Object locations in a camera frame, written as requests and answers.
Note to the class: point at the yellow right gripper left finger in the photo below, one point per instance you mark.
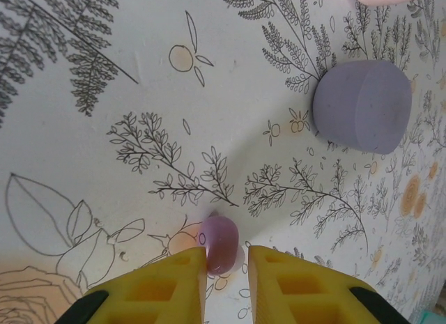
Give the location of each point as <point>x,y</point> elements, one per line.
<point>150,296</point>

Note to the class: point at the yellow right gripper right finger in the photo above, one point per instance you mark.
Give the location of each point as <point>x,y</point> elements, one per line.
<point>306,296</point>

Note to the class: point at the lavender earbud charging case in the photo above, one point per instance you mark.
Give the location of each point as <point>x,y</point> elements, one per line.
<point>362,104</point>

